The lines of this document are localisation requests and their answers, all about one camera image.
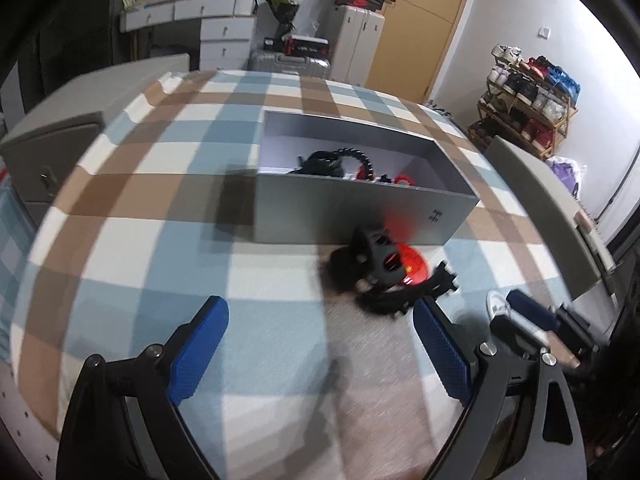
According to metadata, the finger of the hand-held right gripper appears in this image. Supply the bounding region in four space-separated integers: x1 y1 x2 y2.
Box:
490 317 551 357
505 289 558 332

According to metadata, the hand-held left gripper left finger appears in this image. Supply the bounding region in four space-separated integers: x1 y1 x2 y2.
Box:
57 296 230 480

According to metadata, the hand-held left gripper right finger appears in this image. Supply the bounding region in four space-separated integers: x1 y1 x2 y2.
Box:
412 296 588 480

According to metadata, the white hair tie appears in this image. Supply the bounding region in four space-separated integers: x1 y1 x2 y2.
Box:
486 290 513 321

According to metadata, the long black claw clip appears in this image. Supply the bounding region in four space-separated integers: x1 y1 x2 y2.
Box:
357 260 461 318

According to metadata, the black hair scrunchie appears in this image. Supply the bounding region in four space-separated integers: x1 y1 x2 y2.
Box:
327 245 371 293

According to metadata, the grey cardboard box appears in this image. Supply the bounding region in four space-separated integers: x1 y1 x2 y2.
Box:
252 109 481 247

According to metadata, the bumpy black hair claw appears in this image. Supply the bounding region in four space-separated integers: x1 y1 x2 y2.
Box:
287 149 346 177

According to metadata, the person's right hand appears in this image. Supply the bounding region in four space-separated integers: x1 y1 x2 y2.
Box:
547 332 582 368

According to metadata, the purple bag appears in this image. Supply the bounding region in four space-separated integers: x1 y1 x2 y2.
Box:
545 155 587 196

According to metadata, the checked blanket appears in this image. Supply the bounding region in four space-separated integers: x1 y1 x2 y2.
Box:
10 67 576 480

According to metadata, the bamboo shoe rack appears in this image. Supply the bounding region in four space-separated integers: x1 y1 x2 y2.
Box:
467 57 581 161

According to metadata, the white perforated board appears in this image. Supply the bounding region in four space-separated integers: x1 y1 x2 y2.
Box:
0 360 61 466

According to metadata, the shoe rack with shoes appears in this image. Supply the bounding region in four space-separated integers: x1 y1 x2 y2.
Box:
470 44 582 153

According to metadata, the grey bedside cabinet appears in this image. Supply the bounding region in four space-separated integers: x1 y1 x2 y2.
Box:
0 54 192 211

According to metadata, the silver suitcase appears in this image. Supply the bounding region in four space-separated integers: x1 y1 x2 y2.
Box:
248 49 333 81

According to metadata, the wooden door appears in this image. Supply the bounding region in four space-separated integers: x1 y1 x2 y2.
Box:
367 0 481 103

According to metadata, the white upright suitcase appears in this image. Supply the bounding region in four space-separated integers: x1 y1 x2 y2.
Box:
327 4 387 86

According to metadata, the black red striped box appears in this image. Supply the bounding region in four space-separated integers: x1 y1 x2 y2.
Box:
262 34 331 57

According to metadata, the white desk with drawers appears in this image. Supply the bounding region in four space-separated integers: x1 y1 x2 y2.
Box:
119 0 258 71

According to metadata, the dark flower bouquet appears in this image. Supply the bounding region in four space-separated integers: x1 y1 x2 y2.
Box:
262 0 300 41

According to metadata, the black cable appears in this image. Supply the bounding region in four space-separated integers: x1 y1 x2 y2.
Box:
595 157 636 223

